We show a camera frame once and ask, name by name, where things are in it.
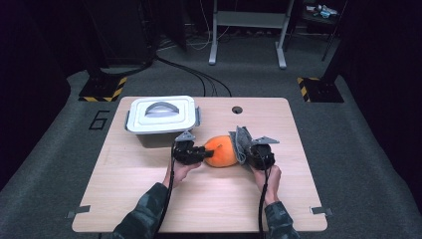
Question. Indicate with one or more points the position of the orange plush toy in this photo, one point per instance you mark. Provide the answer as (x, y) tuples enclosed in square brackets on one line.
[(220, 152)]

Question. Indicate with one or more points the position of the white metal table frame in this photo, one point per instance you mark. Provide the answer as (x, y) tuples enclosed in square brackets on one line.
[(247, 20)]

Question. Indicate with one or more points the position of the black striped stand base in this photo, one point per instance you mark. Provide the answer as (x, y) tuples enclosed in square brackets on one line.
[(103, 89), (320, 89)]

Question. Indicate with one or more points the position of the dark cabinet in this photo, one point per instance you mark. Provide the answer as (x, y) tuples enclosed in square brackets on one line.
[(122, 30)]

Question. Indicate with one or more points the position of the person's right hand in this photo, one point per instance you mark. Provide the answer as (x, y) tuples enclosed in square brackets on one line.
[(270, 184)]

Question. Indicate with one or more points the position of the clear grey storage box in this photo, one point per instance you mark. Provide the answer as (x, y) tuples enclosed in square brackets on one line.
[(159, 139)]

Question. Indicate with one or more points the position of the grey tape strip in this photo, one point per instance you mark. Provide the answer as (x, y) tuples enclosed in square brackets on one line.
[(79, 210), (321, 210)]

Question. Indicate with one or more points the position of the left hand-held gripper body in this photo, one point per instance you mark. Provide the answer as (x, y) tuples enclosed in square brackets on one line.
[(185, 152)]

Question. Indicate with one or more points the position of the grey microfibre cloth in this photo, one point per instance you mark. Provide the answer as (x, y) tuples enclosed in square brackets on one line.
[(242, 142)]

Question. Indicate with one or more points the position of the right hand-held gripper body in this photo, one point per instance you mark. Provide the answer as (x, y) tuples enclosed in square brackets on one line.
[(263, 154)]

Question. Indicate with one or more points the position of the person's left hand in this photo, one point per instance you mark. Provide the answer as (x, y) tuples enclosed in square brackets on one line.
[(179, 172)]

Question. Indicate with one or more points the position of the dark shelf with small things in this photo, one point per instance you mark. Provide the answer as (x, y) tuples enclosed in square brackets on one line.
[(320, 13)]

